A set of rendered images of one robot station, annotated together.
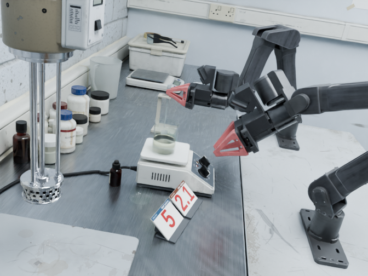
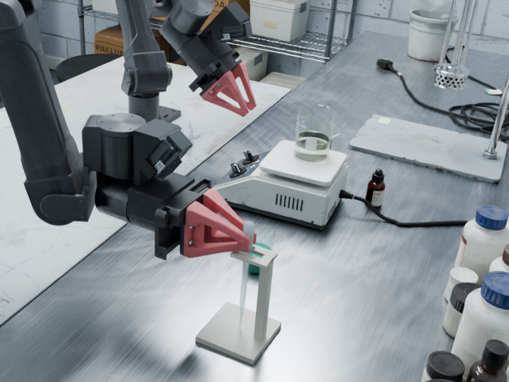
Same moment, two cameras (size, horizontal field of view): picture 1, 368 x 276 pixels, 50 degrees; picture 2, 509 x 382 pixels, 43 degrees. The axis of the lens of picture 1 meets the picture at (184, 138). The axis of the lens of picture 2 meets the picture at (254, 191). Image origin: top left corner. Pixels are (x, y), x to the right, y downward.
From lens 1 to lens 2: 188 cm
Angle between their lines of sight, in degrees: 125
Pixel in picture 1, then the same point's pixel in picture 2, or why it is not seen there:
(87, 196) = (407, 192)
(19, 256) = (454, 146)
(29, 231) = (457, 161)
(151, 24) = not seen: outside the picture
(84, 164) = (424, 241)
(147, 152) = (335, 157)
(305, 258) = (187, 118)
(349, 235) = not seen: hidden behind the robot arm
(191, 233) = not seen: hidden behind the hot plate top
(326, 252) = (163, 112)
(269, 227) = (195, 140)
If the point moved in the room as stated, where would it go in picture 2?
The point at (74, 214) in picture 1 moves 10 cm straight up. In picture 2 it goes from (418, 176) to (429, 128)
